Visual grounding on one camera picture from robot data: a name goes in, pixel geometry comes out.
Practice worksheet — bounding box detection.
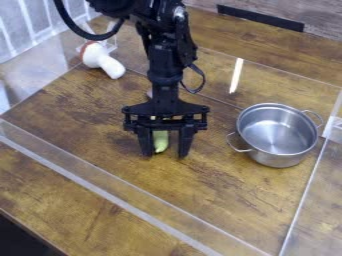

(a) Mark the green handled metal spoon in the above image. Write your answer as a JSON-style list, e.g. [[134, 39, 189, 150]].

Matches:
[[153, 130, 170, 154]]

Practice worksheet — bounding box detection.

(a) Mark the small steel pot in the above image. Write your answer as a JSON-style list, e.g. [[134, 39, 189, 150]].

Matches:
[[226, 103, 324, 168]]

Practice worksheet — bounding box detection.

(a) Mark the white mushroom toy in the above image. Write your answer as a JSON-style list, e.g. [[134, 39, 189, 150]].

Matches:
[[80, 41, 126, 79]]

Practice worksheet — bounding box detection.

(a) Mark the clear acrylic triangle bracket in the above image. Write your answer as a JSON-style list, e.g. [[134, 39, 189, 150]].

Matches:
[[75, 20, 119, 54]]

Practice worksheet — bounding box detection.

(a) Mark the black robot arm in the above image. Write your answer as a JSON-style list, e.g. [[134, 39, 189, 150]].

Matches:
[[87, 0, 210, 157]]

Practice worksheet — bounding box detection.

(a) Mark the black strip on table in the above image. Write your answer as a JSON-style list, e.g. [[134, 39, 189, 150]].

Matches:
[[217, 4, 305, 32]]

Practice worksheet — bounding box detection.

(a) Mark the black cable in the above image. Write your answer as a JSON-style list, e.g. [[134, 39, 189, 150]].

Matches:
[[52, 0, 128, 42]]

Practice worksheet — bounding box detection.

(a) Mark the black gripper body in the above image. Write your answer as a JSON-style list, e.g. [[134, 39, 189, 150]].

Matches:
[[122, 84, 210, 132]]

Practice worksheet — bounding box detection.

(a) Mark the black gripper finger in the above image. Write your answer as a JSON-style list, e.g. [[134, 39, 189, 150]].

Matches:
[[137, 126, 154, 157], [178, 124, 197, 158]]

